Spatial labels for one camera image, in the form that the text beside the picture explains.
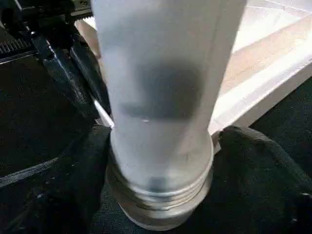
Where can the black plastic mat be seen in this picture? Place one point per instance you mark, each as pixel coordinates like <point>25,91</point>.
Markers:
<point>34,122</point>

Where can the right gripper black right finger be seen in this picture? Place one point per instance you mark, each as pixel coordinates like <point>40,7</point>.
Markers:
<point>268,185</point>

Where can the white plastic table top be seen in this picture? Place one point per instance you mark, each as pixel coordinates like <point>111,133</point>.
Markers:
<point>263,63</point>

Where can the white plastic table leg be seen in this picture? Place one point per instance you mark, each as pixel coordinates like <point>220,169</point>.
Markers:
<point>161,97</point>

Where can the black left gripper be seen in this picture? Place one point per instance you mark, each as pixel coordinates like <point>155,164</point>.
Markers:
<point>29,24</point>

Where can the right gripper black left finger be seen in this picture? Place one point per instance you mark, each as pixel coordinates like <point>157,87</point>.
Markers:
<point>63,190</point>

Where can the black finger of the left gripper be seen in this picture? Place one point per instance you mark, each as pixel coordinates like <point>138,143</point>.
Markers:
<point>95,78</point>

